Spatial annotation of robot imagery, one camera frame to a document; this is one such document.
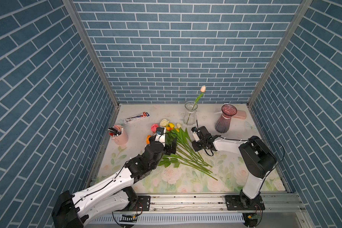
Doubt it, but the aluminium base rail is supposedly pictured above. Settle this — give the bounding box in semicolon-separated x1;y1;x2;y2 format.
89;192;311;228

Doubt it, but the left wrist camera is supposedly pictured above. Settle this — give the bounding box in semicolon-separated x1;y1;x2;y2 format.
155;126;167;143

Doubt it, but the yellow tulip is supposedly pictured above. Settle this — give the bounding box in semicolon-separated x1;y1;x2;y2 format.
166;123;185;149

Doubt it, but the pale pink tulip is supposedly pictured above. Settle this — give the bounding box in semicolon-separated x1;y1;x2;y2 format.
186;85;207;125

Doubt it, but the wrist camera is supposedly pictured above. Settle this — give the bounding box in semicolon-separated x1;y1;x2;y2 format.
155;126;167;143
193;132;200;142

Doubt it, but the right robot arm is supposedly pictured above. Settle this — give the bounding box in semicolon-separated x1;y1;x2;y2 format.
192;126;286;200

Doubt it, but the pink rose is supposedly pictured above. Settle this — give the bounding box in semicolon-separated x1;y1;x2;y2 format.
151;123;159;133

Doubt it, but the pink pen holder cup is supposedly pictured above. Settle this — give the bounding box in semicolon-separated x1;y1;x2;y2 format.
108;125;129;145

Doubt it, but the clear glass vase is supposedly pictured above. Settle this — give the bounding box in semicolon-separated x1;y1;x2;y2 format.
183;101;198;126

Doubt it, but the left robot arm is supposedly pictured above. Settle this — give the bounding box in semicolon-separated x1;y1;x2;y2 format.
51;136;177;228

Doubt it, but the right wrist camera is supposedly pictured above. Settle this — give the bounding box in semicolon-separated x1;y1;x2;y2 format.
193;132;200;142

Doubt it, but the cream rose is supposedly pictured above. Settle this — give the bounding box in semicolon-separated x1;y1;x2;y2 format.
159;119;169;127

